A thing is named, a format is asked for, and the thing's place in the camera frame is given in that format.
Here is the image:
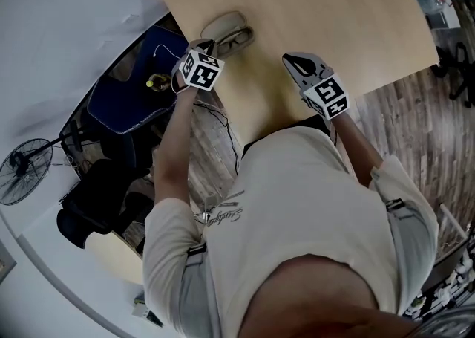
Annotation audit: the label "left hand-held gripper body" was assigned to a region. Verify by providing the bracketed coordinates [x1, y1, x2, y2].
[179, 37, 226, 93]

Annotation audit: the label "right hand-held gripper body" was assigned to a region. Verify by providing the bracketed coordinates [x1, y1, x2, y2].
[296, 62, 350, 121]

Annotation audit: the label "black-framed glasses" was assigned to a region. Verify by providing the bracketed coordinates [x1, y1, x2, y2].
[216, 29, 252, 52]

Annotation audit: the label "beige glasses case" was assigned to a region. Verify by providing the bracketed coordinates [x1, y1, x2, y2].
[200, 10, 255, 59]

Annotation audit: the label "person's right forearm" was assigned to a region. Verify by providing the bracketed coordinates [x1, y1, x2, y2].
[331, 111, 385, 189]

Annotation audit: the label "person's left forearm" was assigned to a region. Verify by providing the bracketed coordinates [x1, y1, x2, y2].
[151, 85, 195, 206]

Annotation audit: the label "blue cushioned chair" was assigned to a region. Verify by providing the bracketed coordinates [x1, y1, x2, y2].
[86, 25, 189, 134]

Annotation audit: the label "person's beige t-shirt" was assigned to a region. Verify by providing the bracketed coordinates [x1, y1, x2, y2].
[142, 126, 441, 338]

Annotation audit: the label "black chair base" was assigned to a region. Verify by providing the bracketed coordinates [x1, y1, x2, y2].
[433, 42, 475, 108]

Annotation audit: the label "white box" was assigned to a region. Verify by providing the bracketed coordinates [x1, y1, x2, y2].
[426, 4, 462, 30]

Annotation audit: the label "black office chair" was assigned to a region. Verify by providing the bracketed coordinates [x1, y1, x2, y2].
[56, 159, 156, 250]

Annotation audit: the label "person's chin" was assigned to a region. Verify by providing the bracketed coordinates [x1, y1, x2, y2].
[240, 253, 422, 338]

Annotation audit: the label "round wooden table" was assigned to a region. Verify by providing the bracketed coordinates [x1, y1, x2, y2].
[85, 231, 146, 286]

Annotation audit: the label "black standing fan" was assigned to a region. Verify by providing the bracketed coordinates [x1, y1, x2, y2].
[0, 131, 81, 207]

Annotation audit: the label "white cable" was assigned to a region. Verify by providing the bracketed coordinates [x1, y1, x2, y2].
[153, 44, 187, 59]

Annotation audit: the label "black floor cable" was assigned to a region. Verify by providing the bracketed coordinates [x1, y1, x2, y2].
[192, 100, 243, 181]

